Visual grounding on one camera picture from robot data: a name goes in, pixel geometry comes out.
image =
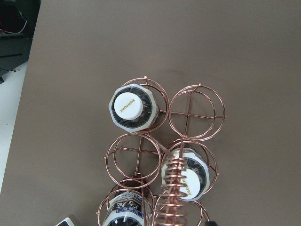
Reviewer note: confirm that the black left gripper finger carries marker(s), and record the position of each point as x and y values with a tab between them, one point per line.
211	223

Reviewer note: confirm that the copper wire bottle basket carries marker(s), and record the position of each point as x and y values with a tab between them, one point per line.
150	162

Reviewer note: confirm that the tea bottle white cap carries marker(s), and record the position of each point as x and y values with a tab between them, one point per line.
128	209
196	172
133	108

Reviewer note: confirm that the black equipment beside table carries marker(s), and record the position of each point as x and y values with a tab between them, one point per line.
18	20

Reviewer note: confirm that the white wire cup rack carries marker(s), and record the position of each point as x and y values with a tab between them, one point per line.
66	222

